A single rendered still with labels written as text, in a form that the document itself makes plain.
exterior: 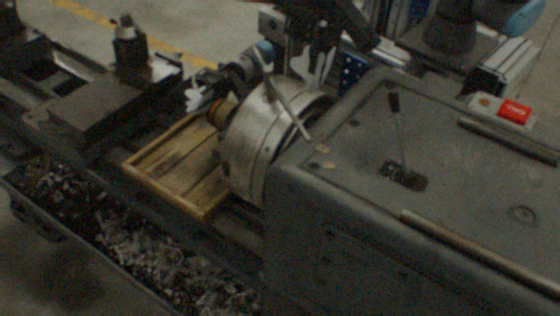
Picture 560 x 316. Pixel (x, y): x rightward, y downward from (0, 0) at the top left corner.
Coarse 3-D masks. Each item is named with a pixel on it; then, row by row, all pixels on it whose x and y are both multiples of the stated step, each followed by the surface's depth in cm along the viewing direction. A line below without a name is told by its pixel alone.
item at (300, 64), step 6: (306, 48) 90; (306, 54) 91; (324, 54) 90; (294, 60) 93; (300, 60) 92; (306, 60) 91; (318, 60) 89; (294, 66) 93; (300, 66) 92; (306, 66) 92; (318, 66) 90; (300, 72) 93; (306, 72) 92; (318, 72) 91; (306, 78) 93; (312, 78) 91; (318, 78) 93; (312, 84) 93; (312, 90) 94
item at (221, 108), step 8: (216, 104) 128; (224, 104) 128; (232, 104) 128; (208, 112) 129; (216, 112) 127; (224, 112) 127; (232, 112) 127; (208, 120) 130; (216, 120) 127; (224, 120) 126; (232, 120) 127; (216, 128) 129
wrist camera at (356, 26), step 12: (324, 0) 85; (336, 0) 84; (348, 0) 86; (336, 12) 84; (348, 12) 83; (360, 12) 86; (348, 24) 83; (360, 24) 84; (360, 36) 83; (372, 36) 83; (360, 48) 84; (372, 48) 84
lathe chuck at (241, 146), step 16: (288, 80) 118; (256, 96) 113; (288, 96) 112; (240, 112) 112; (256, 112) 111; (272, 112) 110; (240, 128) 111; (256, 128) 110; (224, 144) 113; (240, 144) 111; (256, 144) 109; (240, 160) 112; (224, 176) 118; (240, 176) 114; (240, 192) 118
